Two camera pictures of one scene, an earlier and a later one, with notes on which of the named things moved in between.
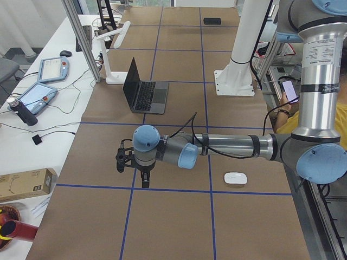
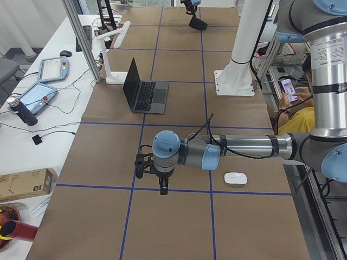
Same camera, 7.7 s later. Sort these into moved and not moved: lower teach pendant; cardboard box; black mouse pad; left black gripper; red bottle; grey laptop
Moved: left black gripper; black mouse pad
Not moved: cardboard box; red bottle; grey laptop; lower teach pendant
